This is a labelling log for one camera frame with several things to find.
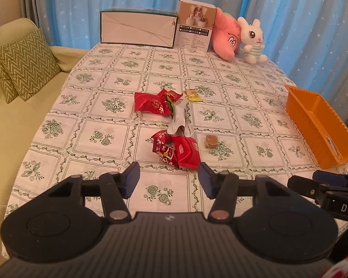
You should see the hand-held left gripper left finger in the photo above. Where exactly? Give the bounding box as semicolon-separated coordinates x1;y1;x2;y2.
46;161;141;223

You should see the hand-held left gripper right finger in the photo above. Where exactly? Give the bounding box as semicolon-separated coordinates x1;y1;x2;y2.
198;162;293;223

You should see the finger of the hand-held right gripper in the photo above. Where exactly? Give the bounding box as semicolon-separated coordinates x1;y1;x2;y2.
287;175;328;206
313;170;348;190

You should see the plain red snack packet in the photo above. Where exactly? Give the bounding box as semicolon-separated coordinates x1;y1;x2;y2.
171;136;201;170

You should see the brown candy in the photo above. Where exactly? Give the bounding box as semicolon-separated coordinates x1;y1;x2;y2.
203;134;219;149

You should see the patterned red snack packet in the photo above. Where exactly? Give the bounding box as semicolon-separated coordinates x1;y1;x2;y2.
151;130;179;167

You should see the orange plastic tray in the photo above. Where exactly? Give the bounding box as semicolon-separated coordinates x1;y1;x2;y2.
284;85;348;170

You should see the green and white snack pouch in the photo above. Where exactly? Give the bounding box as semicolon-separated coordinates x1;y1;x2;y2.
167;100;194;137

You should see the large red snack packet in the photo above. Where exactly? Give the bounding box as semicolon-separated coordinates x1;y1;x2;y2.
134;91;174;117

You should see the yellow wrapped candy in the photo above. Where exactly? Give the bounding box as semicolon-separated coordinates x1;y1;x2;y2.
184;89;203;102

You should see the small red wrapped candy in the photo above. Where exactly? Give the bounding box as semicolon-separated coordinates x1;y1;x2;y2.
164;89;184;103

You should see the green floral tablecloth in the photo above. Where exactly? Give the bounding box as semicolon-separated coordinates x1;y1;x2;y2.
1;42;348;255

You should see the light green sofa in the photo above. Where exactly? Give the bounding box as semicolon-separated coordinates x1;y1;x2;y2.
0;17;90;267

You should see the pink plush toy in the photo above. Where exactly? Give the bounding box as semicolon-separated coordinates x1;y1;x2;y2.
210;12;242;61

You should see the printed product box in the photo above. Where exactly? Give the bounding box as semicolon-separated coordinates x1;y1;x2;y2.
175;0;218;52

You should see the long white cardboard box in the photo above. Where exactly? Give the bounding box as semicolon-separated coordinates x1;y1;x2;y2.
99;8;179;48

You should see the white rabbit plush toy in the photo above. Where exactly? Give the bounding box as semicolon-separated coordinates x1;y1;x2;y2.
237;17;268;64

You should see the green zigzag cushion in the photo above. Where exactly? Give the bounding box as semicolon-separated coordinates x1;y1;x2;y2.
0;42;18;104
1;28;61;102

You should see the grey curtain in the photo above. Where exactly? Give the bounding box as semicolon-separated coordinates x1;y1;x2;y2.
19;0;51;47

